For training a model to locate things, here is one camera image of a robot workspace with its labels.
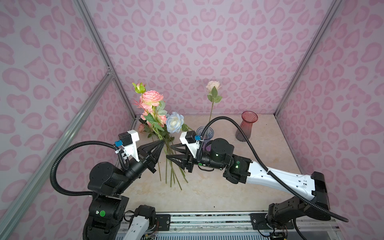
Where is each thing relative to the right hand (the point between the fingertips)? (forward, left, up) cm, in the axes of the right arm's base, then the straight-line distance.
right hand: (170, 151), depth 54 cm
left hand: (+1, +2, +6) cm, 6 cm away
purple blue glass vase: (+22, -14, -21) cm, 34 cm away
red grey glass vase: (+37, -40, -22) cm, 59 cm away
